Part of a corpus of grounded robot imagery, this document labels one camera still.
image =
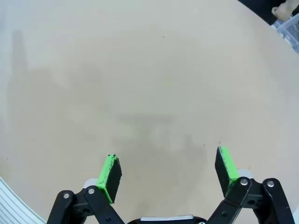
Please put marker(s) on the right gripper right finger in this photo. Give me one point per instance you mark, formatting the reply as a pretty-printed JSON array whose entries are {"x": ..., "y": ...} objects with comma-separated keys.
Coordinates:
[{"x": 224, "y": 170}]

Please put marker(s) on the person in black t-shirt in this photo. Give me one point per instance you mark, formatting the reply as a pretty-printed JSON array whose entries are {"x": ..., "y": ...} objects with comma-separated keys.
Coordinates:
[{"x": 257, "y": 7}]

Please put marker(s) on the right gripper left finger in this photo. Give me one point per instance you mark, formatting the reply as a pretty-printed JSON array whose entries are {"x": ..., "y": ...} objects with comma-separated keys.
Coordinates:
[{"x": 109, "y": 177}]

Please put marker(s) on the person's left hand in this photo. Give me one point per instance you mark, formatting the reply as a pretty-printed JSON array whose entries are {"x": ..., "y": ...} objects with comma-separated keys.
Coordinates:
[{"x": 285, "y": 10}]

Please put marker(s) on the white ribbed panel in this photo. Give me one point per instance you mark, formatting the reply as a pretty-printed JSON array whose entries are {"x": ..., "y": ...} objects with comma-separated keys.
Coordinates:
[{"x": 14, "y": 205}]

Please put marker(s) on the grey perforated plastic basket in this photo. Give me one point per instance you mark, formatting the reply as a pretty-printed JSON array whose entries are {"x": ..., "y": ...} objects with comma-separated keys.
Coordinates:
[{"x": 292, "y": 30}]

